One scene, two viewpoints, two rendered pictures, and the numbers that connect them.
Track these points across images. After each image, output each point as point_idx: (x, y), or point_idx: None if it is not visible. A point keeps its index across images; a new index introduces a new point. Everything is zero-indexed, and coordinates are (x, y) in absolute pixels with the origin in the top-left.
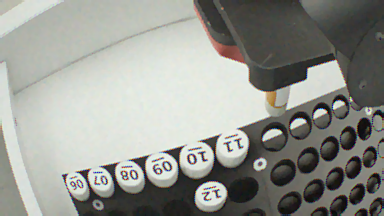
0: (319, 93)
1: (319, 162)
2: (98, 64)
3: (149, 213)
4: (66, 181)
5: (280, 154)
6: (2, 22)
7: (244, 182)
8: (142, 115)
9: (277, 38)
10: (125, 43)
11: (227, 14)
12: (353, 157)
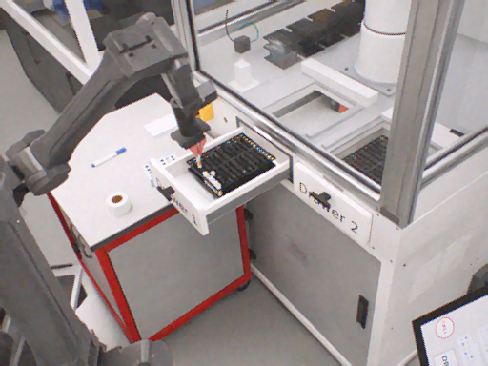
0: (188, 184)
1: (204, 166)
2: None
3: None
4: (218, 186)
5: (204, 171)
6: (194, 202)
7: None
8: (198, 201)
9: (206, 126)
10: None
11: (205, 130)
12: (202, 161)
